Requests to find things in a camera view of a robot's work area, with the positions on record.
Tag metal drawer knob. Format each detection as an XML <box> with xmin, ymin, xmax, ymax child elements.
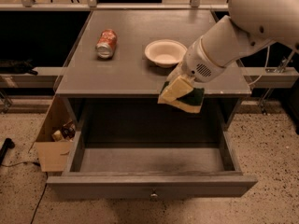
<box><xmin>149</xmin><ymin>189</ymin><xmax>158</xmax><ymax>201</ymax></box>

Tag white paper bowl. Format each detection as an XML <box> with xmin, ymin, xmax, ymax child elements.
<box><xmin>144</xmin><ymin>39</ymin><xmax>187</xmax><ymax>68</ymax></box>

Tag open grey top drawer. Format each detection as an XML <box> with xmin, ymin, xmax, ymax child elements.
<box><xmin>48</xmin><ymin>133</ymin><xmax>257</xmax><ymax>200</ymax></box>

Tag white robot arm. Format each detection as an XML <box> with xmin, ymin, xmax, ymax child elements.
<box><xmin>158</xmin><ymin>0</ymin><xmax>299</xmax><ymax>105</ymax></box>

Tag snack packets in box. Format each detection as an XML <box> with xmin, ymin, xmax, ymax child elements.
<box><xmin>51</xmin><ymin>121</ymin><xmax>76</xmax><ymax>142</ymax></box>

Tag orange soda can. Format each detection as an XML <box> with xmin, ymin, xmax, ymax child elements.
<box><xmin>95</xmin><ymin>29</ymin><xmax>118</xmax><ymax>59</ymax></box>

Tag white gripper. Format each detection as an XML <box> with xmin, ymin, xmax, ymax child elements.
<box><xmin>159</xmin><ymin>38</ymin><xmax>224</xmax><ymax>103</ymax></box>

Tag grey cabinet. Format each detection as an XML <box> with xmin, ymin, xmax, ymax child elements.
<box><xmin>56</xmin><ymin>9</ymin><xmax>250</xmax><ymax>143</ymax></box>

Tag green and yellow sponge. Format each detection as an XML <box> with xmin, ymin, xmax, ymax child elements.
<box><xmin>158</xmin><ymin>88</ymin><xmax>205</xmax><ymax>114</ymax></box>

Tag black item on ledge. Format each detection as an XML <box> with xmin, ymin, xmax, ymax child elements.
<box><xmin>0</xmin><ymin>59</ymin><xmax>38</xmax><ymax>76</ymax></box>

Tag black floor cable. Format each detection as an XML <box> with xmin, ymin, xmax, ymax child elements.
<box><xmin>0</xmin><ymin>161</ymin><xmax>49</xmax><ymax>224</ymax></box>

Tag cardboard box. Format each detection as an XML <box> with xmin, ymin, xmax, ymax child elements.
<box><xmin>35</xmin><ymin>96</ymin><xmax>74</xmax><ymax>172</ymax></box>

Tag white cable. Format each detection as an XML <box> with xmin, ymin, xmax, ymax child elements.
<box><xmin>248</xmin><ymin>45</ymin><xmax>271</xmax><ymax>87</ymax></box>

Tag black object on floor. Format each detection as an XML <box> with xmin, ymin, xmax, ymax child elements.
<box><xmin>0</xmin><ymin>138</ymin><xmax>15</xmax><ymax>165</ymax></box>

